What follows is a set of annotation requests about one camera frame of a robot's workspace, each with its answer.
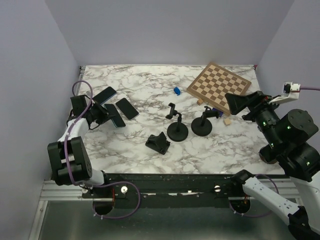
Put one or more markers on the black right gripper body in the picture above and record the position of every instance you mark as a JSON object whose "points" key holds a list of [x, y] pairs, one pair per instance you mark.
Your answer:
{"points": [[260, 104]]}

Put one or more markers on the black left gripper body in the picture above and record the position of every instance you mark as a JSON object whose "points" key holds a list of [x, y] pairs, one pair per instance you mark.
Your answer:
{"points": [[98, 114]]}

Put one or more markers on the dark blue phone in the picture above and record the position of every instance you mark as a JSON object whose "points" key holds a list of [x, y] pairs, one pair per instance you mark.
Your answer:
{"points": [[104, 95]]}

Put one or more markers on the black ball-joint phone stand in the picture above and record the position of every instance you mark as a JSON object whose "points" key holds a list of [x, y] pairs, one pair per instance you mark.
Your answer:
{"points": [[201, 126]]}

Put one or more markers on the black round-base phone stand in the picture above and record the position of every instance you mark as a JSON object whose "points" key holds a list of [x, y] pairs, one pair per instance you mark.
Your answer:
{"points": [[176, 131]]}

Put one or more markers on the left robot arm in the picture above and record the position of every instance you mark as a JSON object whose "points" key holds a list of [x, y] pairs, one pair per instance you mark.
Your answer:
{"points": [[69, 160]]}

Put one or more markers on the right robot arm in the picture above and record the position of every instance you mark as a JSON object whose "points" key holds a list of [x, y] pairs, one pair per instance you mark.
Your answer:
{"points": [[287, 144]]}

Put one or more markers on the brown round phone stand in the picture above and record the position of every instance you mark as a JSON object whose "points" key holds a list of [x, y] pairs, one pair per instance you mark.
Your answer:
{"points": [[267, 156]]}

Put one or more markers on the black folding phone holder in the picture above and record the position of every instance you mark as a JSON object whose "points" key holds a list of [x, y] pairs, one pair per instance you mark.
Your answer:
{"points": [[158, 143]]}

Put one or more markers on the purple lego brick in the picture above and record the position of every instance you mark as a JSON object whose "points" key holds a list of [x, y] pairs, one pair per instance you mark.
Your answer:
{"points": [[220, 113]]}

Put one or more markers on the light wooden cube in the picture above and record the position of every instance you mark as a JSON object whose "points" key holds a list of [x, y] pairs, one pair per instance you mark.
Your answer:
{"points": [[227, 121]]}

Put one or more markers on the wooden chessboard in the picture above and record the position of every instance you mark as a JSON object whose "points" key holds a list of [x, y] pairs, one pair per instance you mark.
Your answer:
{"points": [[214, 82]]}

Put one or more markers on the blue plastic piece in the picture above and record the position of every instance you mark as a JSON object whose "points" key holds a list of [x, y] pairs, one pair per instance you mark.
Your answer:
{"points": [[177, 91]]}

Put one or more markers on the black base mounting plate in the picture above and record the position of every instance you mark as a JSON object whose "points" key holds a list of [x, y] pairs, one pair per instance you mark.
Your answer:
{"points": [[161, 191]]}

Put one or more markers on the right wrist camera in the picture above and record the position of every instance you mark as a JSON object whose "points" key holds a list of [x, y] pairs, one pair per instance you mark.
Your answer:
{"points": [[291, 92]]}

